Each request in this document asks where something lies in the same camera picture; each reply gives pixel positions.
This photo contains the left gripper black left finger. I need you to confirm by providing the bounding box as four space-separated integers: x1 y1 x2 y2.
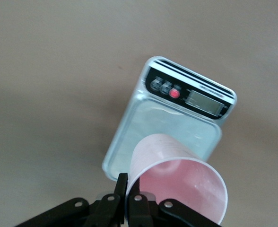
16 173 128 227

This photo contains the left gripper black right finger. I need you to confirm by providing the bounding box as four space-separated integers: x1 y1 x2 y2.
128 181 222 227

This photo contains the pink plastic cup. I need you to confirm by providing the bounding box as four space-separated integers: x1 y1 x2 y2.
127 133 229 225

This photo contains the silver digital kitchen scale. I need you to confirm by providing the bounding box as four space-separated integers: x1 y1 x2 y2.
102 56 238 182

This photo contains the brown table cover sheet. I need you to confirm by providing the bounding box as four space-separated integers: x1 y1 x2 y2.
0 0 278 227

